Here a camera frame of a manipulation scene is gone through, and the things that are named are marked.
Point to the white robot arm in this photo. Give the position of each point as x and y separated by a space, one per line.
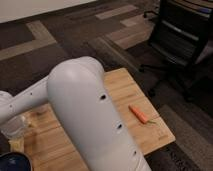
76 92

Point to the clear plastic cup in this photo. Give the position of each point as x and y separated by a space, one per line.
15 127

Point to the dark blue ceramic bowl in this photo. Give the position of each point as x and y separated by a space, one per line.
15 161

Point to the yellow sponge piece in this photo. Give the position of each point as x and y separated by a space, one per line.
17 144

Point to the orange toy carrot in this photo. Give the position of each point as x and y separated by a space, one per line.
140 115

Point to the black office chair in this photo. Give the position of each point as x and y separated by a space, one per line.
180 34

